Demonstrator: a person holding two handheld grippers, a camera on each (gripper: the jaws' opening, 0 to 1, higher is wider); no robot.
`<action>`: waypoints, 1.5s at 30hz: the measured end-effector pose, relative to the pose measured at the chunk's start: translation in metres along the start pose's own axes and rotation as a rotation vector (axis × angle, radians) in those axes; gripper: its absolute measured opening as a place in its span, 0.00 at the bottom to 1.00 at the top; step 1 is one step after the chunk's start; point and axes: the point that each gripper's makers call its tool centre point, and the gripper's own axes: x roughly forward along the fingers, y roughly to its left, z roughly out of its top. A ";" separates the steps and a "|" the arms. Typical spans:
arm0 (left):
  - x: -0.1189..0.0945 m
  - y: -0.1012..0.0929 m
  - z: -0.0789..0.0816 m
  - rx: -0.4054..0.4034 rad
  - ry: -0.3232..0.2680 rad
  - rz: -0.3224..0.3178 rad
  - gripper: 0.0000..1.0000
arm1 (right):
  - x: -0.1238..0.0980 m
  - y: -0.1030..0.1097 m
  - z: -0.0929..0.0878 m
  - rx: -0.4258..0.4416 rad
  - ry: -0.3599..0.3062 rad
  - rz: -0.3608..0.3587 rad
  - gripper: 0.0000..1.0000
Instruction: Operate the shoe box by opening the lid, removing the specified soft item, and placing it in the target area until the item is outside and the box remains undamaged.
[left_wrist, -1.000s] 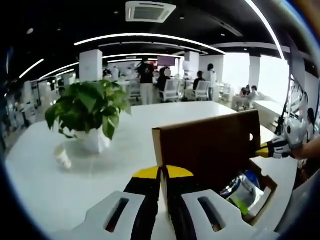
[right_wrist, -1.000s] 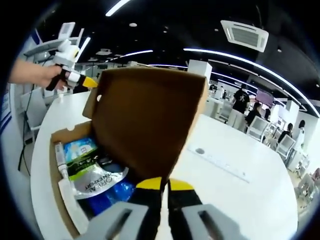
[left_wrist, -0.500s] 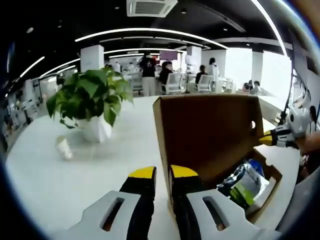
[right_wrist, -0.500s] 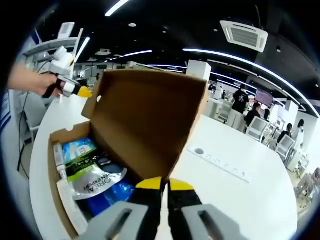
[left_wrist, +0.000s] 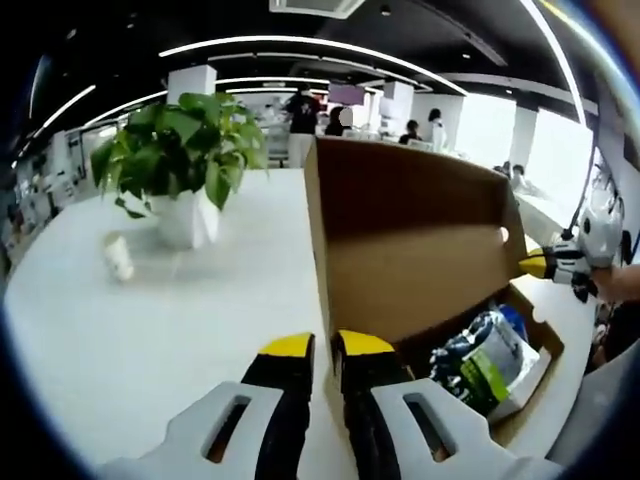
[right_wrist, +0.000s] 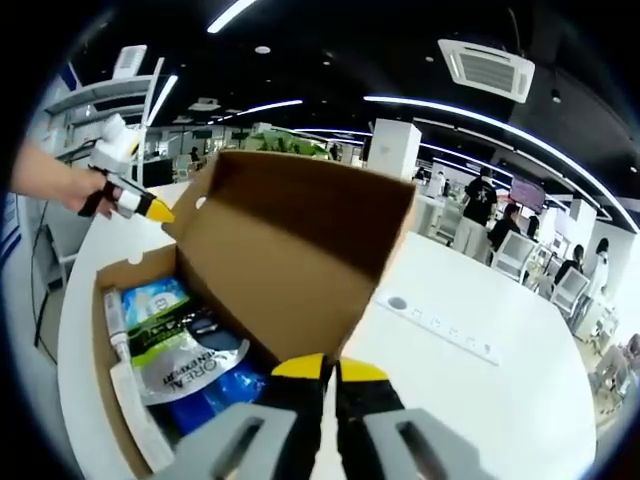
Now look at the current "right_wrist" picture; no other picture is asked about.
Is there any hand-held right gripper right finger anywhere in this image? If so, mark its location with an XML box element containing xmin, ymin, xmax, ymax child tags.
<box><xmin>333</xmin><ymin>358</ymin><xmax>501</xmax><ymax>480</ymax></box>

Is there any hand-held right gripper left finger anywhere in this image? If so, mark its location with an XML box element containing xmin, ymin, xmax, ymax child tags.
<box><xmin>149</xmin><ymin>352</ymin><xmax>326</xmax><ymax>480</ymax></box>

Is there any small blue pad pack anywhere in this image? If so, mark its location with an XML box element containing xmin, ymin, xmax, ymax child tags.
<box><xmin>167</xmin><ymin>355</ymin><xmax>274</xmax><ymax>439</ymax></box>

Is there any black green silver pouch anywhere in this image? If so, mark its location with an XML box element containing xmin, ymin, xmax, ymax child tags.
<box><xmin>124</xmin><ymin>309</ymin><xmax>251</xmax><ymax>407</ymax></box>

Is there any blue white wipes pack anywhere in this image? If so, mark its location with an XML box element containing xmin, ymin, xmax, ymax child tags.
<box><xmin>121</xmin><ymin>281</ymin><xmax>194</xmax><ymax>331</ymax></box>

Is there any brown cardboard shoe box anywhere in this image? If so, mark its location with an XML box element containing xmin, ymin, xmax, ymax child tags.
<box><xmin>91</xmin><ymin>149</ymin><xmax>417</xmax><ymax>479</ymax></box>

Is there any person's left hand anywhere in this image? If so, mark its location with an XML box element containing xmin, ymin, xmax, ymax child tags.
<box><xmin>59</xmin><ymin>167</ymin><xmax>124</xmax><ymax>221</ymax></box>

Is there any grey metal shelf rack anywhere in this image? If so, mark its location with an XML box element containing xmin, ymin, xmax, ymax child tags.
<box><xmin>42</xmin><ymin>57</ymin><xmax>166</xmax><ymax>166</ymax></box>

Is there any white louvered device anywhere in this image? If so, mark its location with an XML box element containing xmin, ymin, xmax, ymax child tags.
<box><xmin>112</xmin><ymin>44</ymin><xmax>149</xmax><ymax>81</ymax></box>

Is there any white table socket strip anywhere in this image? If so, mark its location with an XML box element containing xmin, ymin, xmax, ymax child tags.
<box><xmin>372</xmin><ymin>292</ymin><xmax>501</xmax><ymax>366</ymax></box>

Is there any green potted plant white pot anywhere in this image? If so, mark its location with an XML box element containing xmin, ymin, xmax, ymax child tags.
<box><xmin>244</xmin><ymin>128</ymin><xmax>329</xmax><ymax>160</ymax></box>

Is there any short ceiling light strip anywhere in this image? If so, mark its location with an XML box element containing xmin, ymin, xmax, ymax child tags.
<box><xmin>234</xmin><ymin>99</ymin><xmax>304</xmax><ymax>120</ymax></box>

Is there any straight ceiling light strip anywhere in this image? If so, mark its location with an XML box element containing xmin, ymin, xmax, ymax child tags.
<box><xmin>207</xmin><ymin>0</ymin><xmax>259</xmax><ymax>34</ymax></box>

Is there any white office chair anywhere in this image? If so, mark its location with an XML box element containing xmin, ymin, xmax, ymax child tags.
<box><xmin>492</xmin><ymin>230</ymin><xmax>539</xmax><ymax>281</ymax></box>
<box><xmin>549</xmin><ymin>269</ymin><xmax>591</xmax><ymax>321</ymax></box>

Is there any white square column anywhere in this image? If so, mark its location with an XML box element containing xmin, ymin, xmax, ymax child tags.
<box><xmin>367</xmin><ymin>118</ymin><xmax>422</xmax><ymax>179</ymax></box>

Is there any purple monitor screen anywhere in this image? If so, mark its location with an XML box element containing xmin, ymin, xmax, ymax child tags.
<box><xmin>509</xmin><ymin>177</ymin><xmax>546</xmax><ymax>211</ymax></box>

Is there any long curved ceiling light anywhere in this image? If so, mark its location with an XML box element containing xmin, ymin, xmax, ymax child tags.
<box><xmin>363</xmin><ymin>94</ymin><xmax>621</xmax><ymax>221</ymax></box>

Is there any white ceiling air conditioner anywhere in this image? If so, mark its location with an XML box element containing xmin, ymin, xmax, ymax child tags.
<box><xmin>437</xmin><ymin>38</ymin><xmax>536</xmax><ymax>104</ymax></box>

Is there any black cable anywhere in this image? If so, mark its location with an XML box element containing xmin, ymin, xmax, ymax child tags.
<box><xmin>30</xmin><ymin>197</ymin><xmax>61</xmax><ymax>366</ymax></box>

